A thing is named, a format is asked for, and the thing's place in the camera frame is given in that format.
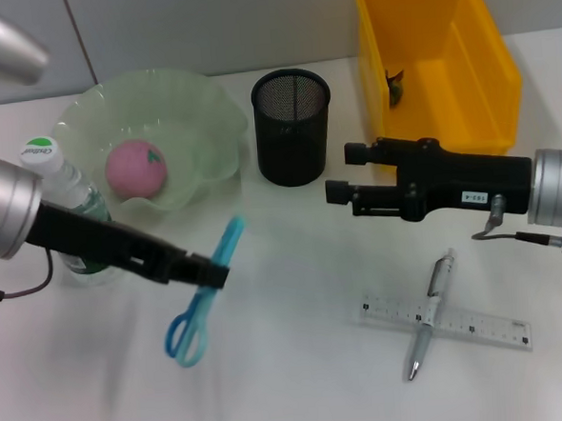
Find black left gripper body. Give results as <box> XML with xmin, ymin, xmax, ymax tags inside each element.
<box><xmin>21</xmin><ymin>191</ymin><xmax>191</xmax><ymax>292</ymax></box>

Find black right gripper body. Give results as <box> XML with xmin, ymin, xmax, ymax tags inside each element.
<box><xmin>394</xmin><ymin>131</ymin><xmax>536</xmax><ymax>224</ymax></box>

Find blue scissors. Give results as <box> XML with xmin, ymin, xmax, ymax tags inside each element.
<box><xmin>156</xmin><ymin>215</ymin><xmax>256</xmax><ymax>371</ymax></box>

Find green plastic wrapper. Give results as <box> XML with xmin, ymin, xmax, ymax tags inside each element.
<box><xmin>384</xmin><ymin>68</ymin><xmax>408</xmax><ymax>106</ymax></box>

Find pink peach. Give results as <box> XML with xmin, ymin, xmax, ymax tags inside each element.
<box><xmin>103</xmin><ymin>136</ymin><xmax>171</xmax><ymax>201</ymax></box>

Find clear green-label water bottle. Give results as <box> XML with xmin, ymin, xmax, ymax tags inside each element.
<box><xmin>17</xmin><ymin>132</ymin><xmax>124</xmax><ymax>291</ymax></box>

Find clear plastic ruler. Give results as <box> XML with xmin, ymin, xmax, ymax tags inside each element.
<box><xmin>359</xmin><ymin>278</ymin><xmax>534</xmax><ymax>363</ymax></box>

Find black mesh pen cup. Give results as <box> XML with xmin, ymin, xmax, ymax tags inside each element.
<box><xmin>248</xmin><ymin>66</ymin><xmax>337</xmax><ymax>190</ymax></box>

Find silver ballpoint pen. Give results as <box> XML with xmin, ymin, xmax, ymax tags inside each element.
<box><xmin>399</xmin><ymin>248</ymin><xmax>464</xmax><ymax>382</ymax></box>

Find pale green glass fruit plate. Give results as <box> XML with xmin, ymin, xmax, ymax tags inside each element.
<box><xmin>48</xmin><ymin>62</ymin><xmax>254</xmax><ymax>220</ymax></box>

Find silver right wrist connector plug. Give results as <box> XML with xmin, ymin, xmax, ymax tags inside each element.
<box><xmin>468</xmin><ymin>192</ymin><xmax>512</xmax><ymax>243</ymax></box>

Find yellow plastic bin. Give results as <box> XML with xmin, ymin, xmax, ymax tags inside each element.
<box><xmin>354</xmin><ymin>0</ymin><xmax>528</xmax><ymax>165</ymax></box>

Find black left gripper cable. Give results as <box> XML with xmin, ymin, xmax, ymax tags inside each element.
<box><xmin>0</xmin><ymin>248</ymin><xmax>56</xmax><ymax>304</ymax></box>

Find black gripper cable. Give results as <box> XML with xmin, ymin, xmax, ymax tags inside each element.
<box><xmin>0</xmin><ymin>248</ymin><xmax>56</xmax><ymax>304</ymax></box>
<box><xmin>513</xmin><ymin>219</ymin><xmax>562</xmax><ymax>261</ymax></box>

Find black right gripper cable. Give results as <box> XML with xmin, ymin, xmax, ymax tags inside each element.
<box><xmin>513</xmin><ymin>219</ymin><xmax>562</xmax><ymax>261</ymax></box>

